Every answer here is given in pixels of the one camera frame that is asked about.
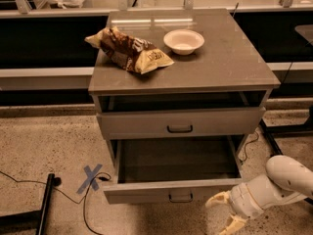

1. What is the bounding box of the grey top drawer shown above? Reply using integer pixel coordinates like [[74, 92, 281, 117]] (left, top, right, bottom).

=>
[[97, 107, 265, 140]]

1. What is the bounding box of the grey drawer cabinet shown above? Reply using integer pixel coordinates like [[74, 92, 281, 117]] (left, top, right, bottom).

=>
[[87, 8, 282, 166]]

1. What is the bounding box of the blue tape cross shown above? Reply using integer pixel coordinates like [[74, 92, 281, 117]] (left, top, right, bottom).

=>
[[76, 164, 102, 194]]

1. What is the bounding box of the black stand leg left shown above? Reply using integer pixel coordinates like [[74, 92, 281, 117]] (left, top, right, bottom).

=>
[[0, 173, 61, 235]]

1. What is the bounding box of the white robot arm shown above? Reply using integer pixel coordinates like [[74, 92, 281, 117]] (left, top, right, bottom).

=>
[[205, 155, 313, 235]]

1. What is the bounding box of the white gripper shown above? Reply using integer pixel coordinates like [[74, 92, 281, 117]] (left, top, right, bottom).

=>
[[205, 183, 264, 235]]

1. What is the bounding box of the grey drawer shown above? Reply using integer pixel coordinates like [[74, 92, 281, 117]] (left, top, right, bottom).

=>
[[104, 135, 247, 204], [97, 107, 265, 140]]

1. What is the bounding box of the black stand leg right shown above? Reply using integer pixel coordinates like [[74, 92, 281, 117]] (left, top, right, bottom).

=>
[[259, 110, 313, 206]]

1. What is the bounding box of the white bowl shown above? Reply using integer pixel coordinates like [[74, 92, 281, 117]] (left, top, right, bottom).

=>
[[163, 29, 204, 56]]

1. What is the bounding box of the brown yellow snack bag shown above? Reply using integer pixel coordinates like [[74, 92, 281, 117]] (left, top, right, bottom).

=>
[[85, 26, 174, 74]]

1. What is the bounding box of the black floor cable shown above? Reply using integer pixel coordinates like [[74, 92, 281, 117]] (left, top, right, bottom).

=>
[[0, 169, 112, 235]]

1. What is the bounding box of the black stand leg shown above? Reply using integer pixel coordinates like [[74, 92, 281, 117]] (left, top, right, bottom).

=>
[[259, 110, 313, 206], [0, 173, 61, 235]]

